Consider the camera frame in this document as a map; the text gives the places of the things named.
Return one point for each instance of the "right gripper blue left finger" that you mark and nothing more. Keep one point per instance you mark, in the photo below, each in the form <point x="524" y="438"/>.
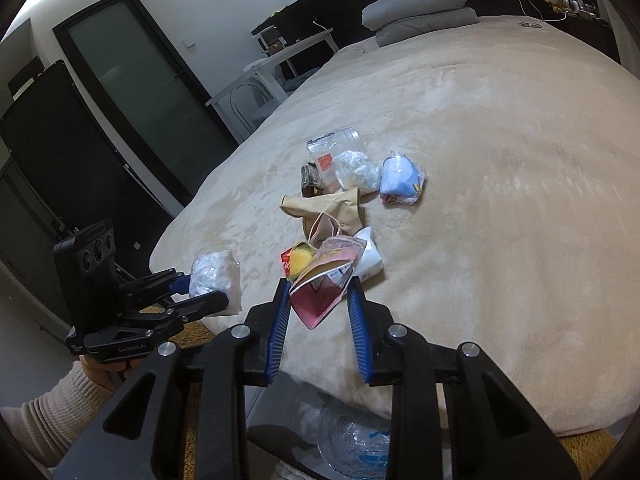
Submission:
<point x="277" y="315"/>

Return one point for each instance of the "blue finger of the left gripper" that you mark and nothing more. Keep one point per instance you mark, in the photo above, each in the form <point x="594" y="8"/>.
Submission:
<point x="180" y="285"/>
<point x="199" y="307"/>

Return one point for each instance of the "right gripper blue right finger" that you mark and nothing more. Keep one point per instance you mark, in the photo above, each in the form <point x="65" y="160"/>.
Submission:
<point x="359" y="326"/>

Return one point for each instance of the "white plastic bag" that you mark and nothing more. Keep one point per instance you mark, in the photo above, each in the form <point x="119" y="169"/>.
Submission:
<point x="217" y="272"/>

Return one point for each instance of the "pink snack carton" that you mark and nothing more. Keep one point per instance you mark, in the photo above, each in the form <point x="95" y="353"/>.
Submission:
<point x="321" y="286"/>

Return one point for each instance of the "white printed paper package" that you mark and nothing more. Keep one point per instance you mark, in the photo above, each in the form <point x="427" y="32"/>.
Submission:
<point x="370" y="263"/>

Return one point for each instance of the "yellow green snack wrapper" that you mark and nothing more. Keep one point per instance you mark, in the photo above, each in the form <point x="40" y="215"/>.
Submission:
<point x="295" y="259"/>

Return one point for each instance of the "beige paper bag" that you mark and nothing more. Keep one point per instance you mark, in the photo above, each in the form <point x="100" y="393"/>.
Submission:
<point x="344" y="207"/>

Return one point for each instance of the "brown chocolate wrapper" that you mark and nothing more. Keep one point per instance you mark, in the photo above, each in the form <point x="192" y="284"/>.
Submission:
<point x="311" y="183"/>

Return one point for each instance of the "blue face mask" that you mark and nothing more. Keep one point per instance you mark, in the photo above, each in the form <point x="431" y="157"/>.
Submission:
<point x="402" y="180"/>

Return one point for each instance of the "clear bag of white tissue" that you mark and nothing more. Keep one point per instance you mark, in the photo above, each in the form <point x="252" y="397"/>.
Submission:
<point x="355" y="169"/>

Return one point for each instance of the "clear plastic zip bag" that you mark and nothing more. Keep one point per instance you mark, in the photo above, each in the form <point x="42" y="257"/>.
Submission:
<point x="324" y="149"/>

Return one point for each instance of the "pink cylindrical snack pack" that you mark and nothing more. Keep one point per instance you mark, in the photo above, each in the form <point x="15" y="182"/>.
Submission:
<point x="325" y="226"/>

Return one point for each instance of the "left forearm beige sleeve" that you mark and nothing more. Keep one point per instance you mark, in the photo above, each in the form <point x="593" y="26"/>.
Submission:
<point x="46" y="427"/>

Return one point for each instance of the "person's left hand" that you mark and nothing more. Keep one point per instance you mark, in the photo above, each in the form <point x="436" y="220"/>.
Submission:
<point x="109" y="376"/>

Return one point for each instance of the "black wardrobe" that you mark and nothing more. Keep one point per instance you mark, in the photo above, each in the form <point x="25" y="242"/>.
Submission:
<point x="63" y="174"/>

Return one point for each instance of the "dark glass door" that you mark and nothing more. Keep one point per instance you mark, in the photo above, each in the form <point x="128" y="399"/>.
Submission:
<point x="147" y="92"/>

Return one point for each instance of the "beige plush bed blanket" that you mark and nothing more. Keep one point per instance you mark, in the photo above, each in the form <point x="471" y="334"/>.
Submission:
<point x="526" y="235"/>

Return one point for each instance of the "white chair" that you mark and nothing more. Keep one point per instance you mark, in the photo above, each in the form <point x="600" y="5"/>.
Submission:
<point x="264" y="103"/>

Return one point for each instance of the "white desk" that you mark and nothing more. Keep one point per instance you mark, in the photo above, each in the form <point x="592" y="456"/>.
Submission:
<point x="221" y="102"/>

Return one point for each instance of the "brown fuzzy blanket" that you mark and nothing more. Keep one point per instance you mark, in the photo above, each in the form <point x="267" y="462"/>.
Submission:
<point x="589" y="451"/>

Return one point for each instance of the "lower grey pillow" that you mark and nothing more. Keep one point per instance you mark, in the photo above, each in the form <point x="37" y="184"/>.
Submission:
<point x="406" y="28"/>

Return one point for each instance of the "grey pillow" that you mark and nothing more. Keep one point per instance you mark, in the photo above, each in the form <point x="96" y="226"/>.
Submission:
<point x="406" y="28"/>
<point x="383" y="12"/>

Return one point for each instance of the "upper grey pillow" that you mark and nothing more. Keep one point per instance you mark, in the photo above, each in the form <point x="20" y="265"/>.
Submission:
<point x="383" y="12"/>

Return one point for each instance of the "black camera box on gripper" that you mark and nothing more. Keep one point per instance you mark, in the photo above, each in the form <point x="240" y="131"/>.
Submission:
<point x="85" y="263"/>

